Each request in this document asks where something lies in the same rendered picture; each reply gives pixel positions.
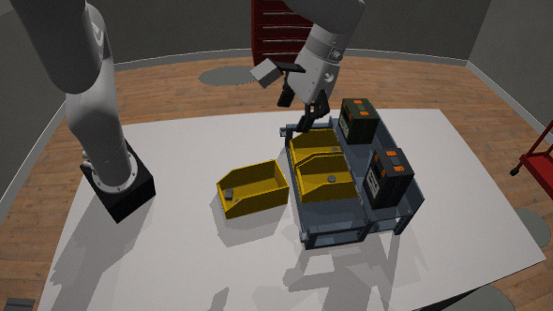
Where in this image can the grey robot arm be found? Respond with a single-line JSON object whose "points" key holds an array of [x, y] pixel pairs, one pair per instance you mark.
{"points": [[70, 50]]}

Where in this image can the yellow bin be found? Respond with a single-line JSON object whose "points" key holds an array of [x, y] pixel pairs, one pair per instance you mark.
{"points": [[316, 171], [265, 180], [318, 142]]}

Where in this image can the dark green case with handle slot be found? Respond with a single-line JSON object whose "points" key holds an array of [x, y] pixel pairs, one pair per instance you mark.
{"points": [[357, 121]]}

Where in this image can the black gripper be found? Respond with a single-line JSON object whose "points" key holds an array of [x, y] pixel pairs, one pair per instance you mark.
{"points": [[318, 82]]}

